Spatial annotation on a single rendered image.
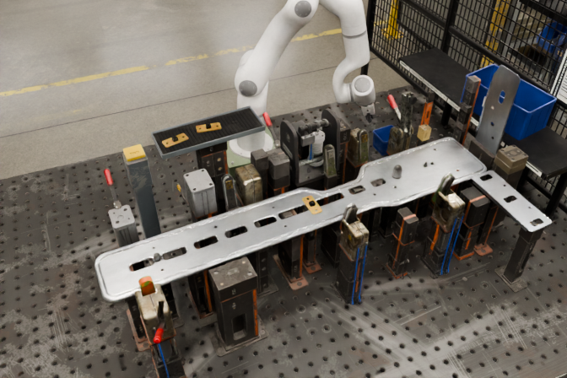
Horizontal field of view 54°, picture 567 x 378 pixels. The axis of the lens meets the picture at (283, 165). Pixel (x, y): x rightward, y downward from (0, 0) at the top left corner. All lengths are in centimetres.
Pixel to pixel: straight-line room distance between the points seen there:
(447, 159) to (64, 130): 277
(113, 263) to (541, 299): 144
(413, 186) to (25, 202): 157
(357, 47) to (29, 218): 146
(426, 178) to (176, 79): 280
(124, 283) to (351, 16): 116
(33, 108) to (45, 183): 188
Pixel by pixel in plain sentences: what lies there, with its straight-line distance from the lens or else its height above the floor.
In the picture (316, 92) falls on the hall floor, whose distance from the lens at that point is 421.
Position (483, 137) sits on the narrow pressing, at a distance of 221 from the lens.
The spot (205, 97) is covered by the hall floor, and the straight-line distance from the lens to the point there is 419.
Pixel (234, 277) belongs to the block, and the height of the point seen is 103.
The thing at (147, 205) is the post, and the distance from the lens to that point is 200.
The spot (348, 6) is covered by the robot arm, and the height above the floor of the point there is 148.
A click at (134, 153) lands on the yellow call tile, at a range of 187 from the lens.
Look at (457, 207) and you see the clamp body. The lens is 188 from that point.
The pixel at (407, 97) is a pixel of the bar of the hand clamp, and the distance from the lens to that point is 203.
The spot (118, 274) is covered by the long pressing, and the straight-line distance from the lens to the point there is 173.
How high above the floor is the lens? 231
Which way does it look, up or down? 41 degrees down
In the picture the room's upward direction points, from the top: straight up
